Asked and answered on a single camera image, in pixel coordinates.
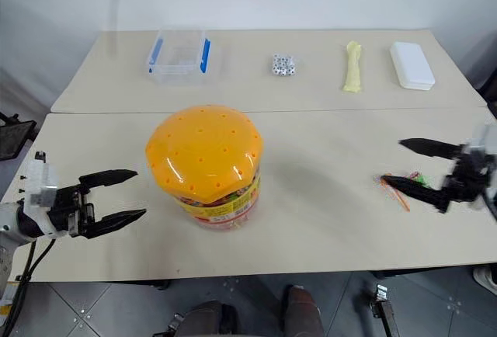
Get clear plastic lollipop jar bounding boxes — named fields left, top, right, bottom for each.
left=173, top=169, right=263, bottom=234

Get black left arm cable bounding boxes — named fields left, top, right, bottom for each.
left=5, top=237, right=56, bottom=337

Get orange stick lollipop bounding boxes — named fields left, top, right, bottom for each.
left=373, top=174, right=412, bottom=213

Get cluster of white dice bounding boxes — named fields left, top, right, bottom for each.
left=271, top=53, right=298, bottom=78

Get green pink lollipop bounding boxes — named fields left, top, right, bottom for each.
left=401, top=171, right=435, bottom=189

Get black mesh chair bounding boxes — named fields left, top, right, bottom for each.
left=0, top=111, right=38, bottom=162

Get orange domed jar lid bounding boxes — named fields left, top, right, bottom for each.
left=145, top=104, right=265, bottom=203

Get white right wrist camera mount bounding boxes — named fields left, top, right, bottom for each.
left=467, top=122, right=497, bottom=158

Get dark rounded brown shape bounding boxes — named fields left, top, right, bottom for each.
left=284, top=283, right=325, bottom=337

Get black metal stand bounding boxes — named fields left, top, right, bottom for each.
left=367, top=283, right=401, bottom=337

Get clear container with blue clips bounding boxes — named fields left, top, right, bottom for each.
left=146, top=29, right=214, bottom=78

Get white floor object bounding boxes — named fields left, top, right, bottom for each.
left=472, top=266, right=497, bottom=296

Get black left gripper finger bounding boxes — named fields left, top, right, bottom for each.
left=78, top=168, right=139, bottom=193
left=83, top=208, right=148, bottom=241

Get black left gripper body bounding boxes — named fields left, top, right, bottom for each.
left=47, top=182, right=97, bottom=240

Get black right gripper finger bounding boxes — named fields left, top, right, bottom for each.
left=381, top=175, right=452, bottom=213
left=398, top=137, right=464, bottom=160

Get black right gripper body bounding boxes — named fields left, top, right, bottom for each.
left=443, top=144, right=493, bottom=203

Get white rectangular plastic box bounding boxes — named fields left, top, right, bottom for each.
left=389, top=40, right=436, bottom=91

